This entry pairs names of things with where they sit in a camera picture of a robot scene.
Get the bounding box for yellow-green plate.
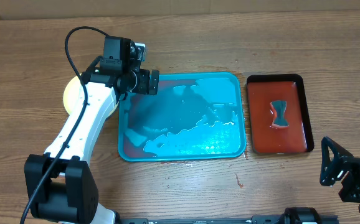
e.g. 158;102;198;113
63;77;118;121

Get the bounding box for pink and green sponge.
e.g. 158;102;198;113
270;100;289;129

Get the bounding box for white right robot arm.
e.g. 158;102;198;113
278;136;360;223

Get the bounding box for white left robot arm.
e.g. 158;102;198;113
20;33;159;223

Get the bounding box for red and black tray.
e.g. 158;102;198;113
246;73;315;154

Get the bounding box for teal plastic tray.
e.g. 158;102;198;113
118;72;247;162

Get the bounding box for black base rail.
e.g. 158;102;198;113
117;214;339;224

